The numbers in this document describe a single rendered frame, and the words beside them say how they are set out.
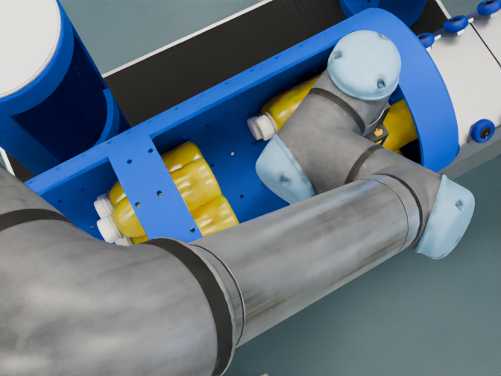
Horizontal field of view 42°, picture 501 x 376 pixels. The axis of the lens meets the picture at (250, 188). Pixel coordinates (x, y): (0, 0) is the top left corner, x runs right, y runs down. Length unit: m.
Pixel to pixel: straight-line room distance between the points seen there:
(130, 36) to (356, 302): 1.20
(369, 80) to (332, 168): 0.10
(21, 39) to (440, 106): 0.73
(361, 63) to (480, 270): 1.58
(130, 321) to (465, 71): 1.06
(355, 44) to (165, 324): 0.43
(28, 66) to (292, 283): 0.87
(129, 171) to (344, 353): 1.32
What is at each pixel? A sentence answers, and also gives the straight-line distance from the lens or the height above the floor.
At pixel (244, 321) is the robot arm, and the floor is 1.67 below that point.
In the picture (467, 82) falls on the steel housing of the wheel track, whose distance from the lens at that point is 1.32.
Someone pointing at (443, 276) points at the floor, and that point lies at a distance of 2.17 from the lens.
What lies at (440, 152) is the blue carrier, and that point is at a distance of 1.00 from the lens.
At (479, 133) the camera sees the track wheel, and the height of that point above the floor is 0.97.
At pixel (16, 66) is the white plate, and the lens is 1.23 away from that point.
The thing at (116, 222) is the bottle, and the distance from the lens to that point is 0.96.
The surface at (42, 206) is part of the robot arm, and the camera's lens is 0.40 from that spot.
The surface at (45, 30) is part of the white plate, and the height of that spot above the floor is 1.04.
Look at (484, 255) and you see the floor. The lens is 2.22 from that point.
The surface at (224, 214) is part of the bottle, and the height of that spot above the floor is 1.14.
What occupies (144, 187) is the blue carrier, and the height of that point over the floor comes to 1.23.
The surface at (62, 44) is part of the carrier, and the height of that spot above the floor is 1.01.
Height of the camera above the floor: 2.08
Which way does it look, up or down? 75 degrees down
